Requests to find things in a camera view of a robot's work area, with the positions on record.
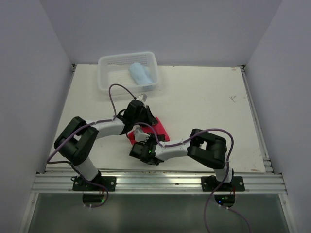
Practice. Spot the white plastic mesh basket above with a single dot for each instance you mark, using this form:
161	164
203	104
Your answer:
118	69

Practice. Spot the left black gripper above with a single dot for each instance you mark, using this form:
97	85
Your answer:
150	119

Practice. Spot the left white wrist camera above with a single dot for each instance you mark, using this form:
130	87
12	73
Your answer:
142	97

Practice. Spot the red towel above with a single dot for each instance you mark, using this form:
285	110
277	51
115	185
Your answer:
159	129

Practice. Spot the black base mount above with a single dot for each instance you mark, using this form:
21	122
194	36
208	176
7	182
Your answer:
209	183
99	183

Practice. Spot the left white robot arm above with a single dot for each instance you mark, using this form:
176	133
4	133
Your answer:
76	140

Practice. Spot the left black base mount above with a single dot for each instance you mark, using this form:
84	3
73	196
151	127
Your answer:
99	183

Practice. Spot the aluminium front rail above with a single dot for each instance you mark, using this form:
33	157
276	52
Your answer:
60	180

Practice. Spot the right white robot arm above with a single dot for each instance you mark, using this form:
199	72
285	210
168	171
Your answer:
206	148

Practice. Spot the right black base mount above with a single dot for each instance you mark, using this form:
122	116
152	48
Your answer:
209	183

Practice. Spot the aluminium side rail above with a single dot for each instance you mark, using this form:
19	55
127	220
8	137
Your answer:
263	149

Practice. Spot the light blue towel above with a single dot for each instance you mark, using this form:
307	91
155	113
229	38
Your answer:
140	74

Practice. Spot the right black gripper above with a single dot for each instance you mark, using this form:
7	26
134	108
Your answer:
152	137

